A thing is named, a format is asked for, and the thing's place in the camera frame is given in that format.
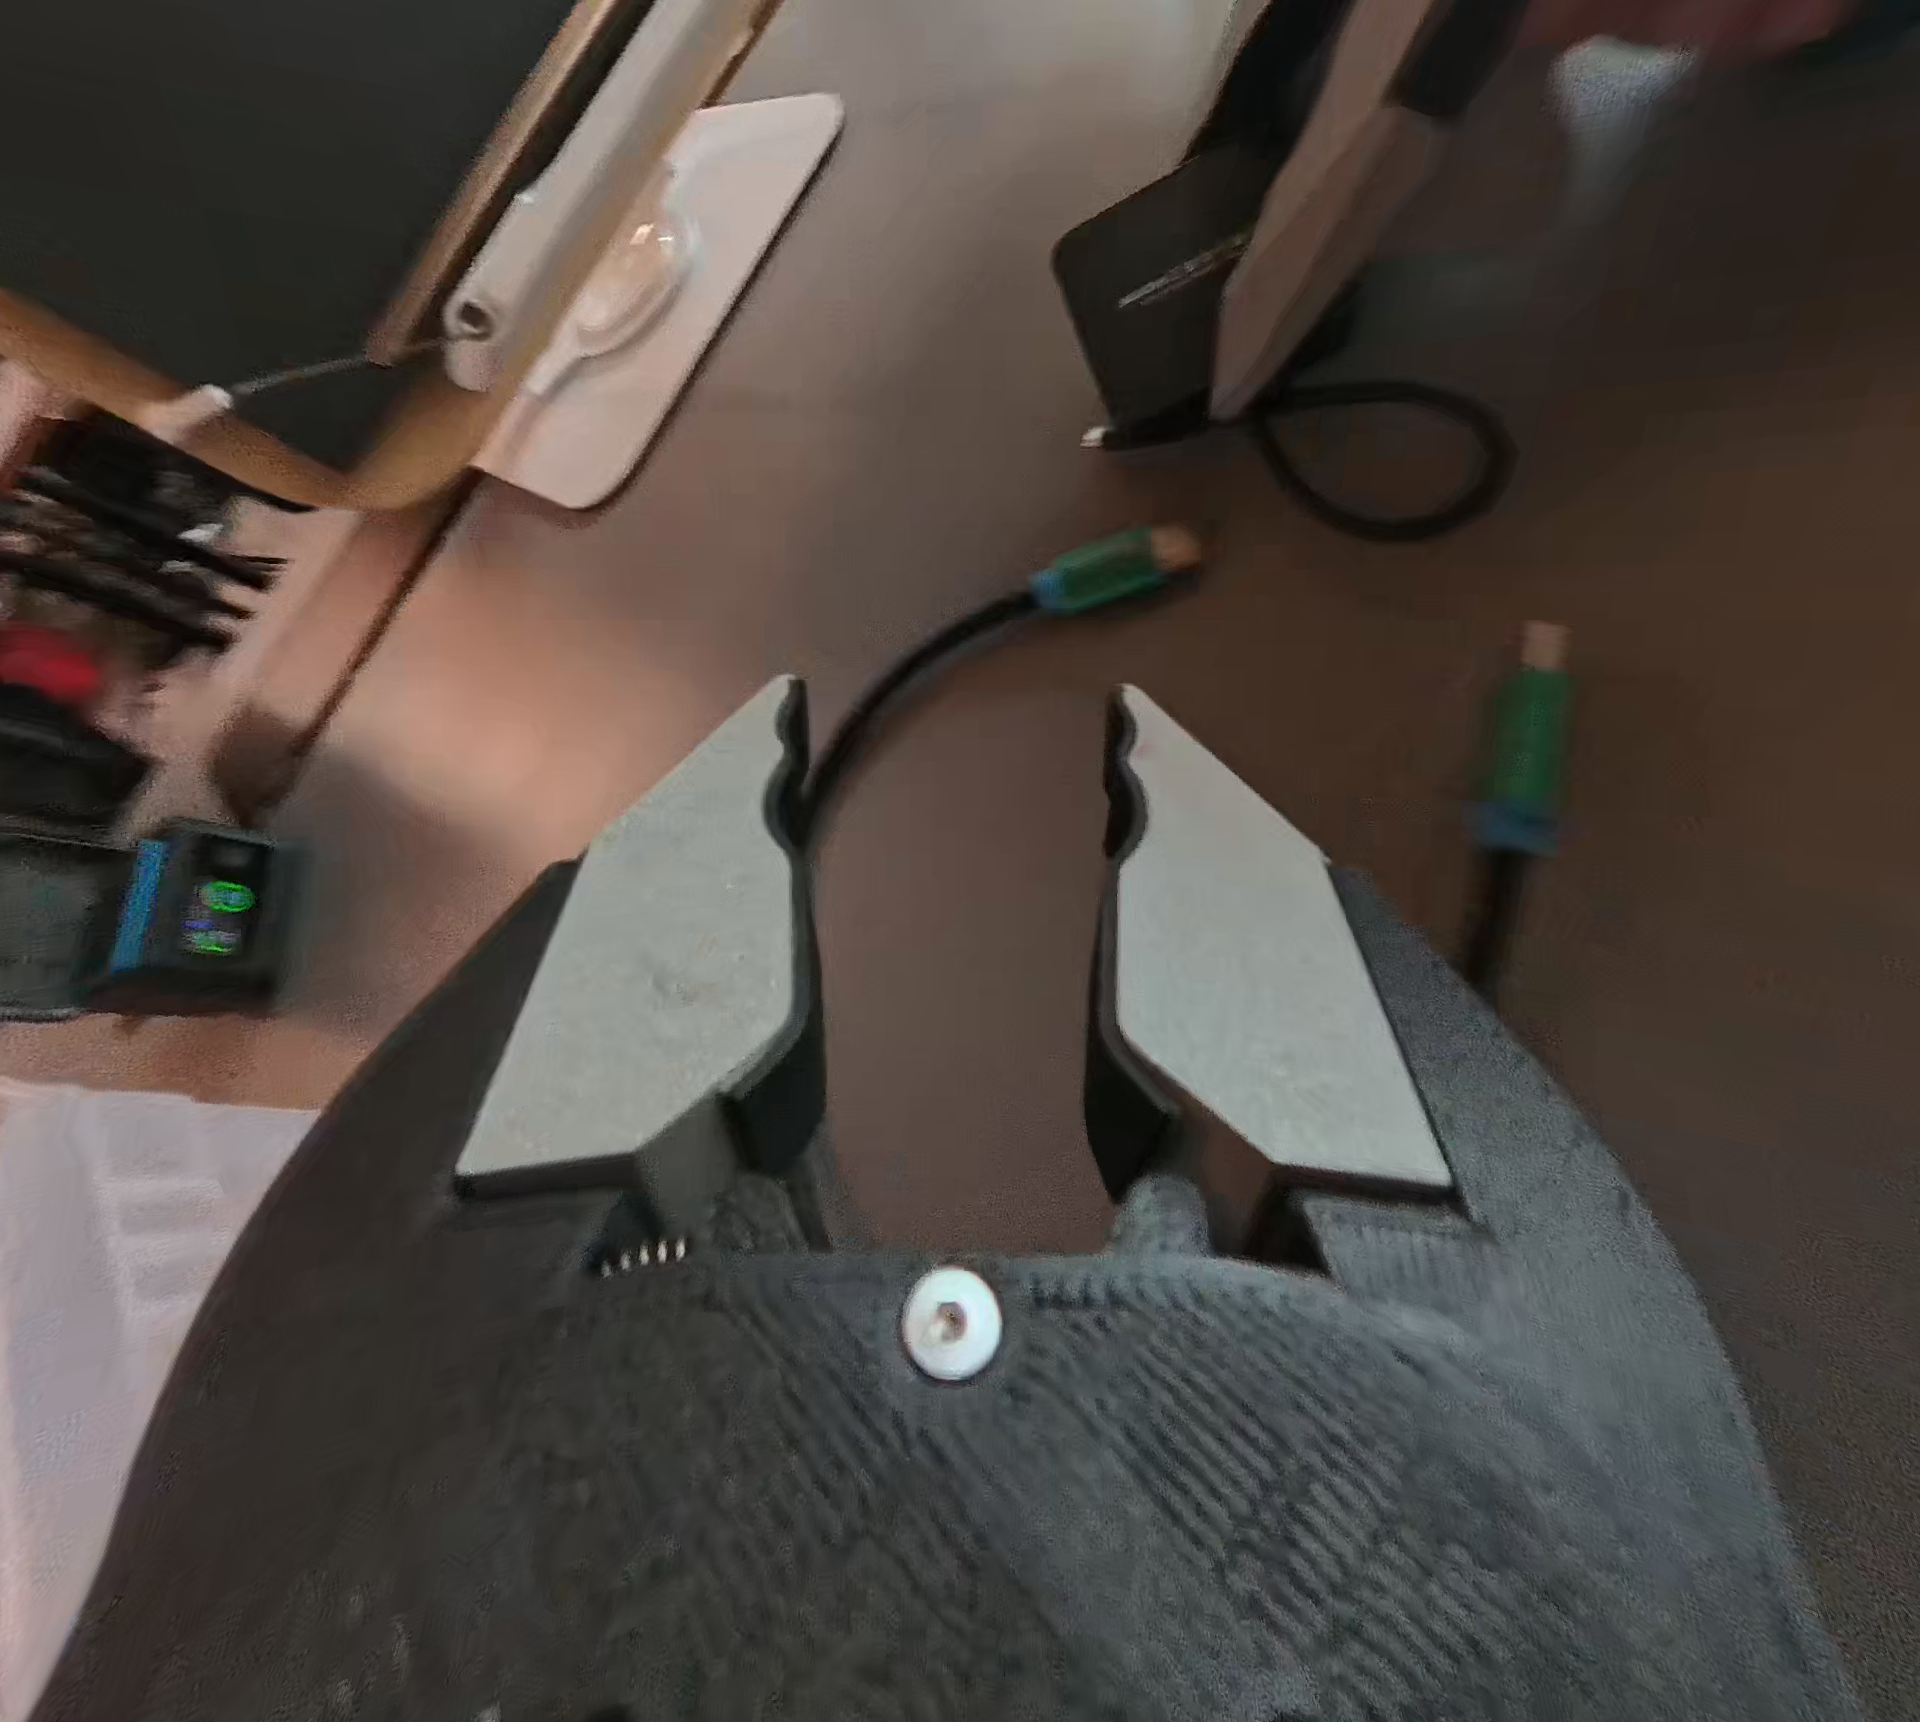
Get clear plastic bin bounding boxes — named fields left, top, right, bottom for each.
left=0, top=1076, right=322, bottom=1690

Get black hdmi cable green plugs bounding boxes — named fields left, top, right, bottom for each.
left=799, top=531, right=1579, bottom=995

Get black hub adapter with cable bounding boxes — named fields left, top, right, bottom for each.
left=1048, top=139, right=1513, bottom=543

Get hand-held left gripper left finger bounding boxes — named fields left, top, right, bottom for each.
left=455, top=672, right=833, bottom=1201

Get dark monitor with wooden rim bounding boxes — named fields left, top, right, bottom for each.
left=0, top=0, right=920, bottom=516

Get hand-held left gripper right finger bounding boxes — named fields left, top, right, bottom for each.
left=1077, top=680, right=1461, bottom=1212

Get black power bank with display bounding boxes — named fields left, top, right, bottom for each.
left=83, top=819, right=306, bottom=1007

